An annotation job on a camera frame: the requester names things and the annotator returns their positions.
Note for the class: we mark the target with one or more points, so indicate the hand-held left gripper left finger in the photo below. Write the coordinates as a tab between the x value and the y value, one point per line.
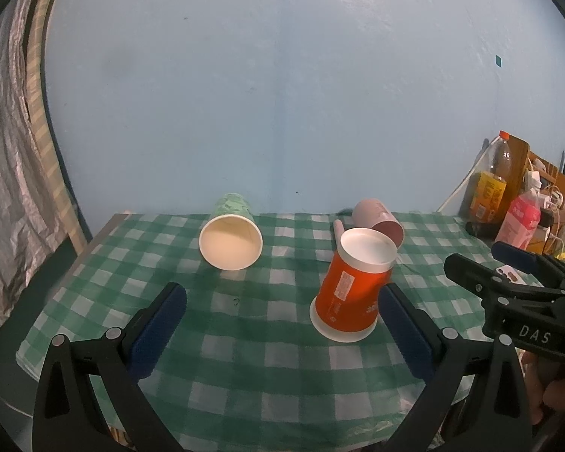
156	328

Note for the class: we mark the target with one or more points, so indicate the white charger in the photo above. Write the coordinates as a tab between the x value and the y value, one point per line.
533	180

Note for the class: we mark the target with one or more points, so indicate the orange paper cup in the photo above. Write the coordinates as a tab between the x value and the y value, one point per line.
351	292

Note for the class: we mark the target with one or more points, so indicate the pink refill pouch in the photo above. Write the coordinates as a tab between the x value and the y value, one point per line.
518	221

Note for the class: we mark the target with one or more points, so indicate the brown drink bottle orange cap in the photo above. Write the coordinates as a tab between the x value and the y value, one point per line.
489	188

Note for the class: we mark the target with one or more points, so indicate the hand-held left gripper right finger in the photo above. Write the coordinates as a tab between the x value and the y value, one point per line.
407	334

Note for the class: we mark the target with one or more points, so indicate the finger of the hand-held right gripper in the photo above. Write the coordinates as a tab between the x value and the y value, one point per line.
475	277
518	254

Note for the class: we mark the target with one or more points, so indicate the striped wooden frame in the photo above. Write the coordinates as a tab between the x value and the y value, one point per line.
47	141

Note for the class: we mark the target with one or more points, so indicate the person's right hand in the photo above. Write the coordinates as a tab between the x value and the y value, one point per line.
553	386

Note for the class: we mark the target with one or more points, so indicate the wooden rack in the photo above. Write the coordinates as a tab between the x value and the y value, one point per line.
522	165

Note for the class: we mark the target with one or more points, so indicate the grey curtain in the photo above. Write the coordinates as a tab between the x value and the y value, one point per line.
14	174

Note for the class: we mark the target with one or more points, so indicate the pink stick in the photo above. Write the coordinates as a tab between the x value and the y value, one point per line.
338	231

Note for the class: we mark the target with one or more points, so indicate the green paper cup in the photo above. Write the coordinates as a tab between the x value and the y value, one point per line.
230	240

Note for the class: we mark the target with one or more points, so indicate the pink cup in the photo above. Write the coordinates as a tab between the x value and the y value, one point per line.
379	219

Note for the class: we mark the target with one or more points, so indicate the green checked tablecloth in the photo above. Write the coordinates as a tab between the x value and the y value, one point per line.
245	339

